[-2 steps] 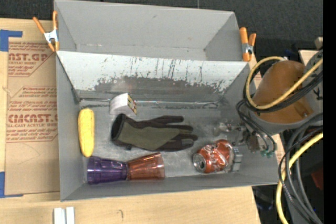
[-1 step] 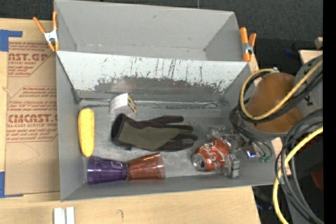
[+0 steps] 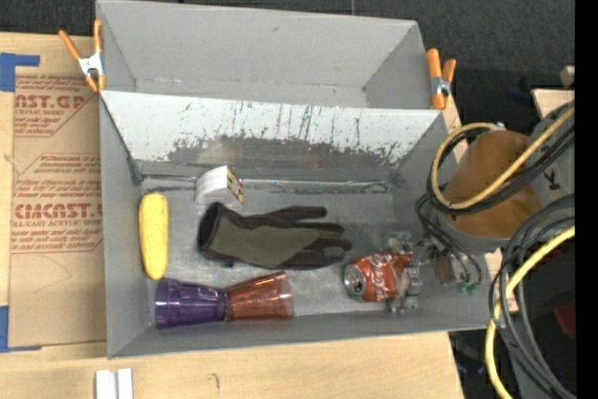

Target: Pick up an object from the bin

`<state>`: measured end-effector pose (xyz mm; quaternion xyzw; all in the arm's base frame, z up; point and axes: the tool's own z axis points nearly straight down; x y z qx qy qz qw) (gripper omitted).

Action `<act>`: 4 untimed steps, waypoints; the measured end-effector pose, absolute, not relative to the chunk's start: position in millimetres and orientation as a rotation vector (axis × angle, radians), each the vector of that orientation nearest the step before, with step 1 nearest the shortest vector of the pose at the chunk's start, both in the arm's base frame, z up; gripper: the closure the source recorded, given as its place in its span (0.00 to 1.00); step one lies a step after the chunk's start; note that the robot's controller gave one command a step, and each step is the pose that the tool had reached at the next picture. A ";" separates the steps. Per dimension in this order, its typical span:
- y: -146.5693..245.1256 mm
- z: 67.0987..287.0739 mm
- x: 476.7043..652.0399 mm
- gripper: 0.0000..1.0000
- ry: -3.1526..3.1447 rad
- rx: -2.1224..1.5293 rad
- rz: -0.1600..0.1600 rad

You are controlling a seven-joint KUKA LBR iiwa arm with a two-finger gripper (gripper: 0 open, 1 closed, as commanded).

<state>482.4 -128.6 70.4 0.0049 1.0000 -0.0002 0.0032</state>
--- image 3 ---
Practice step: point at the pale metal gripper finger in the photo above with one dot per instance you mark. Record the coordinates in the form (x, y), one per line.
(402, 244)
(412, 285)

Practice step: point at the crushed red soda can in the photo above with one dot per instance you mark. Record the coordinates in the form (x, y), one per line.
(374, 278)

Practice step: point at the dark brown and olive glove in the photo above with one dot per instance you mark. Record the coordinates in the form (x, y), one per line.
(252, 238)

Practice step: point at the red-brown plastic cup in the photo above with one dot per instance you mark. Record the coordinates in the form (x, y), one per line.
(261, 298)

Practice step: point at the white box with colourful side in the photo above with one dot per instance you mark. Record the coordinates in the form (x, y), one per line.
(216, 184)

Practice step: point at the purple plastic cup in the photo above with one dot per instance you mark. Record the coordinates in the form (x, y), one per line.
(187, 303)

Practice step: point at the grey metal bin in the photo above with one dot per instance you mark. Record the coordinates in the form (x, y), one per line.
(261, 61)

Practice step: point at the yellow toy corn cob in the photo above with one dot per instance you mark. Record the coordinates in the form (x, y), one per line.
(153, 238)

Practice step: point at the brown cardboard board red print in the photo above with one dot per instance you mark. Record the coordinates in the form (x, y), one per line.
(56, 285)

